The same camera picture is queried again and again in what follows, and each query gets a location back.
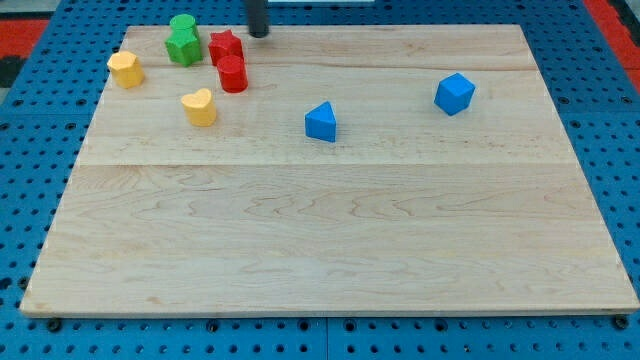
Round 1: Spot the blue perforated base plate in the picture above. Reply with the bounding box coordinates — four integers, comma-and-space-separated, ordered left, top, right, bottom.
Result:
1, 1, 639, 359

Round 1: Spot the blue triangle block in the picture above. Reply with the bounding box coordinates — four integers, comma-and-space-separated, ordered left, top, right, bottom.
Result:
304, 101, 337, 142

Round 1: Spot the red star block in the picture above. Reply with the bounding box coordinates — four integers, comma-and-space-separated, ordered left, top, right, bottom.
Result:
208, 29, 244, 67

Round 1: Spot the green cylinder block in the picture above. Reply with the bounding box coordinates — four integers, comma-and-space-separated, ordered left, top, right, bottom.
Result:
169, 13, 199, 38

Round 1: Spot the blue cube block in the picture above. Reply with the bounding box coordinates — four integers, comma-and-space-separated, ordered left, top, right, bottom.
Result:
434, 73, 476, 116

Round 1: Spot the red cylinder block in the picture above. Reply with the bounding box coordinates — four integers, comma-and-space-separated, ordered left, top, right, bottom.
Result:
216, 55, 248, 93

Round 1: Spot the yellow heart block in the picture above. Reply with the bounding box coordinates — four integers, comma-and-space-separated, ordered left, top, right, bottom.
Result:
181, 88, 217, 127

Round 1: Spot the green star block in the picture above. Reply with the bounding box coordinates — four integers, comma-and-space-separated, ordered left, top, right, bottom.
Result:
165, 30, 203, 67

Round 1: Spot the light wooden board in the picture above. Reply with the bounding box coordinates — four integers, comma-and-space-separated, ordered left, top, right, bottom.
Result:
21, 25, 639, 319

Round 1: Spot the yellow hexagon block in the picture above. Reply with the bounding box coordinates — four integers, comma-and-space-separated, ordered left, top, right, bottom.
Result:
107, 51, 145, 89

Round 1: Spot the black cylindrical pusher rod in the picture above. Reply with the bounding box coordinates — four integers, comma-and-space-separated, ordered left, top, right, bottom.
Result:
244, 0, 270, 38

